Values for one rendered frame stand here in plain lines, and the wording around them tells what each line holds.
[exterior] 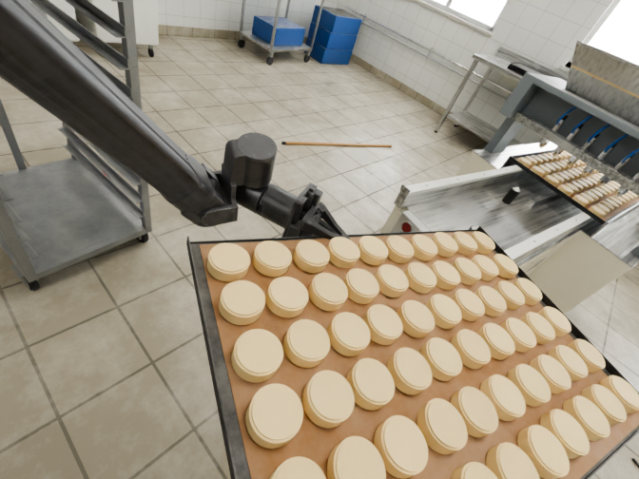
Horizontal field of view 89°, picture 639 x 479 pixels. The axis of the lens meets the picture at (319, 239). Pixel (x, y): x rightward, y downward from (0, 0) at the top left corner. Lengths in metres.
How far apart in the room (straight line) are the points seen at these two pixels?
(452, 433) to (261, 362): 0.21
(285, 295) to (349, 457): 0.17
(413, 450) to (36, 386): 1.33
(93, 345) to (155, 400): 0.33
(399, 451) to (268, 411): 0.13
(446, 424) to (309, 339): 0.17
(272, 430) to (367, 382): 0.11
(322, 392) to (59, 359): 1.29
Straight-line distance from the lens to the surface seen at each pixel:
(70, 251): 1.65
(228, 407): 0.35
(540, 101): 1.64
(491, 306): 0.59
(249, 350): 0.35
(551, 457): 0.49
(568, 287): 1.61
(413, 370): 0.41
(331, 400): 0.35
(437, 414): 0.41
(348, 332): 0.39
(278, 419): 0.33
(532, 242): 1.08
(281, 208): 0.51
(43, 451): 1.44
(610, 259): 1.54
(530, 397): 0.53
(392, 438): 0.37
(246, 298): 0.38
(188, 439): 1.38
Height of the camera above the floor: 1.34
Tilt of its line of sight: 42 degrees down
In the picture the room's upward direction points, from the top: 22 degrees clockwise
